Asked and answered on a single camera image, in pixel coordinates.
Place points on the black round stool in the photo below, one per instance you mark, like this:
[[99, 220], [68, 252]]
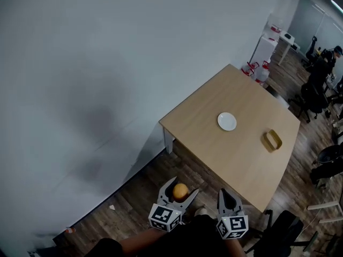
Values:
[[328, 157]]

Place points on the ceiling light strip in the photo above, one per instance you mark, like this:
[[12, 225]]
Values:
[[337, 5]]

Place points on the white metal frame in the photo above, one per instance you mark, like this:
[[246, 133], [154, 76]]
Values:
[[323, 205]]

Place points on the small orange white object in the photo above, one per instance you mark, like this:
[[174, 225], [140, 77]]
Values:
[[70, 230]]

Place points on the clear red-capped water bottle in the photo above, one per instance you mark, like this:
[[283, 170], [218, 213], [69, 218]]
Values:
[[254, 66], [246, 71], [262, 75]]

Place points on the white desk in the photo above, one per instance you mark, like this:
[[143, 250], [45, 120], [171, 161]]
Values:
[[287, 40]]

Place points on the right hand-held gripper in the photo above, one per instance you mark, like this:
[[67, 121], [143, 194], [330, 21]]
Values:
[[233, 225]]

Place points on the person's black clothing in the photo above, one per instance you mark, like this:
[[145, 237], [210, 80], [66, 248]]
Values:
[[193, 240]]

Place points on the yellow rectangular container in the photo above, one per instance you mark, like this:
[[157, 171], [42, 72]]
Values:
[[272, 142]]

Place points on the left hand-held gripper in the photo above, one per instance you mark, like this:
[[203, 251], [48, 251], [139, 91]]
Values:
[[163, 215]]

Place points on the white cabinet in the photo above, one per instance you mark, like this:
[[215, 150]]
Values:
[[264, 49]]

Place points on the white round plate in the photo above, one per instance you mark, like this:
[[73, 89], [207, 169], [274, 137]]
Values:
[[227, 121]]

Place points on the white table leg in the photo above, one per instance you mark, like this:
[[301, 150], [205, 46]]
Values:
[[168, 140]]

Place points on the person's left forearm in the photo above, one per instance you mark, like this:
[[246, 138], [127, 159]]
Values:
[[139, 238]]

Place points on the person's white shoe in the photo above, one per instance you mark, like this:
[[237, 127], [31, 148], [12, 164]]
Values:
[[201, 211]]

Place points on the black office chair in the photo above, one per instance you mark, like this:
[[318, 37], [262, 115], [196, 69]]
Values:
[[312, 100], [281, 231], [310, 53]]

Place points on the person's right forearm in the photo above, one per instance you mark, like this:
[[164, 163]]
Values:
[[237, 249]]

